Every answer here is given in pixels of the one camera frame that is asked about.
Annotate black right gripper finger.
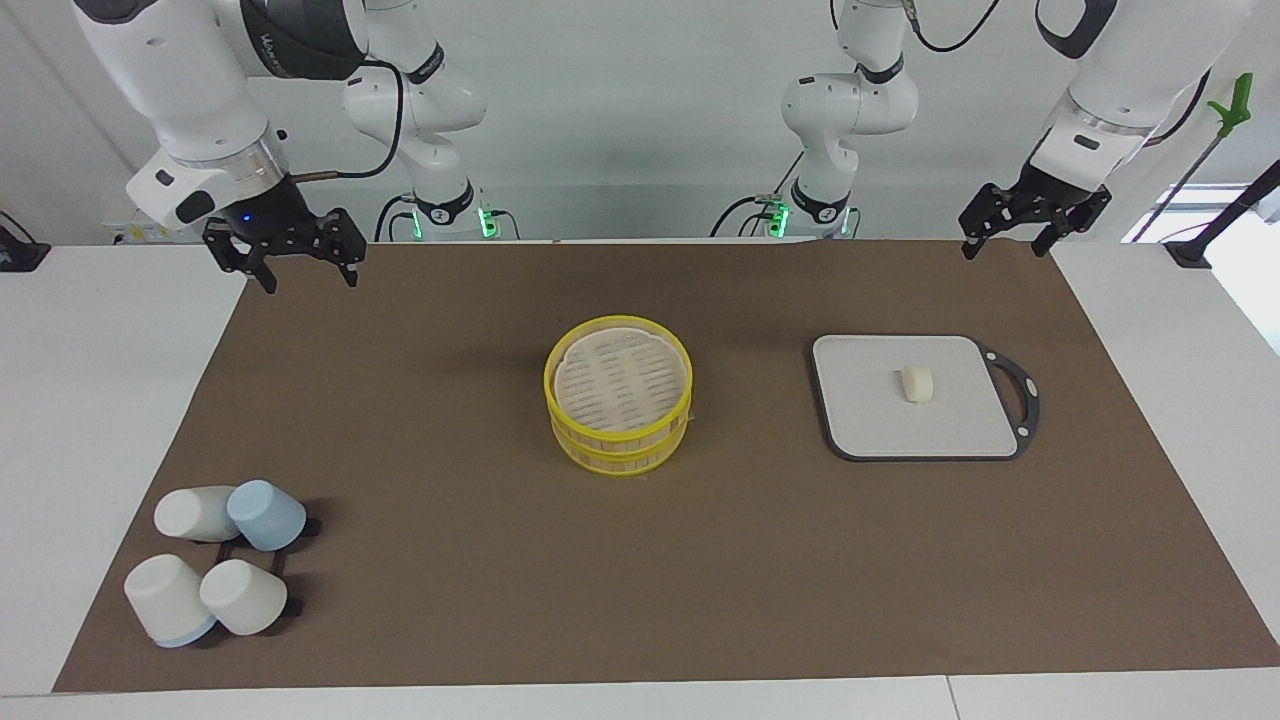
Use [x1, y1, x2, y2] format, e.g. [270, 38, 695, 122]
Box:
[203, 219, 280, 295]
[310, 208, 368, 289]

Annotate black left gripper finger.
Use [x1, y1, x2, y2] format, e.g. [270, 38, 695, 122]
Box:
[1033, 190, 1113, 258]
[958, 183, 1031, 261]

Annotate yellow rimmed steamer lid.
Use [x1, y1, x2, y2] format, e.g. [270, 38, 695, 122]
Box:
[543, 316, 694, 443]

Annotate yellow bamboo steamer basket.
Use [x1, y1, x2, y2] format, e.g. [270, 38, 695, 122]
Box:
[550, 405, 693, 478]

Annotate white box yellow labels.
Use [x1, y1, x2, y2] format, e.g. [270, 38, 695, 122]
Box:
[102, 204, 167, 245]

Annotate thin grey rod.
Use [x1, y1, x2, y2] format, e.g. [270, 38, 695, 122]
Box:
[1130, 130, 1227, 242]

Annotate green clip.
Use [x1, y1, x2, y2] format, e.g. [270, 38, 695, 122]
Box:
[1207, 72, 1254, 139]

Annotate grey cutting board dark rim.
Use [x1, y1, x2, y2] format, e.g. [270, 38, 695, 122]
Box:
[810, 334, 1041, 463]

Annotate brown table mat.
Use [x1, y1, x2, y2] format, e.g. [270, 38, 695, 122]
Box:
[52, 238, 1280, 694]

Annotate light blue cup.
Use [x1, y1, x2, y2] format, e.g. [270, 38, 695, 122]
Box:
[226, 480, 308, 552]

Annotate black cup rack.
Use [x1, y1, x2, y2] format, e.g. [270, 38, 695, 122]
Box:
[214, 517, 323, 619]

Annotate cream cup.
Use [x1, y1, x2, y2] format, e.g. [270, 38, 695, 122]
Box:
[199, 559, 289, 637]

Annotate white cup blue base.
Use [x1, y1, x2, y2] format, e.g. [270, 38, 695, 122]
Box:
[124, 554, 218, 649]

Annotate black right base cable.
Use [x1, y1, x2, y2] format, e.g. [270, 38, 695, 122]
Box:
[374, 194, 417, 242]

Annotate black base cable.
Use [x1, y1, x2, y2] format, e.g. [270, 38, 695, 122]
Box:
[710, 150, 807, 239]
[374, 194, 417, 242]

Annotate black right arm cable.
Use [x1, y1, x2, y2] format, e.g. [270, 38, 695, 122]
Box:
[295, 58, 407, 183]

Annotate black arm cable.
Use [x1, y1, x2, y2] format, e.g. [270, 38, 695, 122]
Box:
[295, 58, 407, 183]
[905, 0, 1213, 151]

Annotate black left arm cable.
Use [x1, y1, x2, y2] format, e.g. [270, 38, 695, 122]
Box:
[905, 0, 1213, 151]

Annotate black clamp mount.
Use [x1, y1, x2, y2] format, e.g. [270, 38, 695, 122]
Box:
[0, 210, 51, 273]

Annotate black left base cable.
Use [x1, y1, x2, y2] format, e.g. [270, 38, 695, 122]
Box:
[710, 150, 807, 239]

